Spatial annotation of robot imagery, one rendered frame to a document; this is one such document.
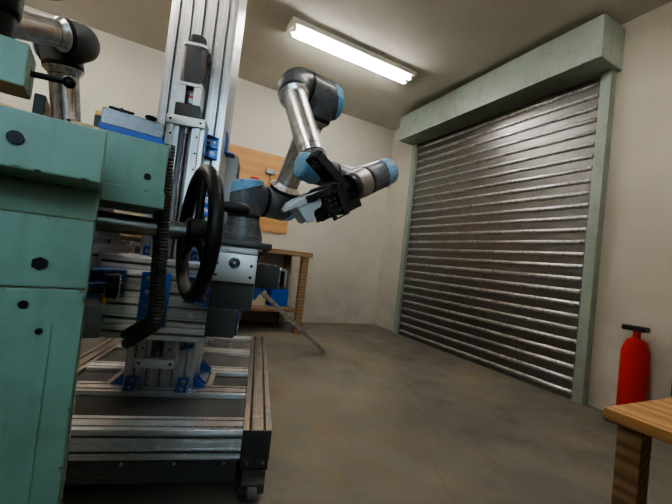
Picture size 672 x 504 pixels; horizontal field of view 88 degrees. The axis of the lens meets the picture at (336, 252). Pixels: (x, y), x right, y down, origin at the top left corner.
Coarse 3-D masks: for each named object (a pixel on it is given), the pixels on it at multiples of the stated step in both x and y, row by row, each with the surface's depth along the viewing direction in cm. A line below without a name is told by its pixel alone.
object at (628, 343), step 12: (624, 324) 217; (636, 336) 212; (624, 348) 213; (636, 348) 208; (648, 348) 208; (624, 360) 212; (636, 360) 207; (648, 360) 206; (624, 372) 211; (636, 372) 206; (648, 372) 206; (624, 384) 210; (636, 384) 206; (624, 396) 209; (636, 396) 206
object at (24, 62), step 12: (0, 36) 53; (0, 48) 53; (12, 48) 54; (24, 48) 54; (0, 60) 53; (12, 60) 54; (24, 60) 54; (0, 72) 53; (12, 72) 54; (24, 72) 55; (0, 84) 55; (12, 84) 54; (24, 84) 55; (24, 96) 58
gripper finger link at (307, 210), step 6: (300, 198) 76; (288, 204) 76; (294, 204) 75; (300, 204) 76; (306, 204) 77; (312, 204) 78; (318, 204) 79; (300, 210) 76; (306, 210) 77; (312, 210) 78; (306, 216) 77; (312, 216) 78
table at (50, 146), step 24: (0, 120) 34; (24, 120) 35; (48, 120) 36; (0, 144) 34; (24, 144) 35; (48, 144) 36; (72, 144) 38; (96, 144) 39; (0, 168) 36; (24, 168) 36; (48, 168) 37; (72, 168) 38; (96, 168) 39; (120, 192) 58; (144, 192) 60
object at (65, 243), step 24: (0, 216) 40; (24, 216) 41; (48, 216) 43; (0, 240) 40; (24, 240) 41; (48, 240) 43; (72, 240) 44; (0, 264) 40; (24, 264) 41; (48, 264) 43; (72, 264) 44; (72, 288) 44
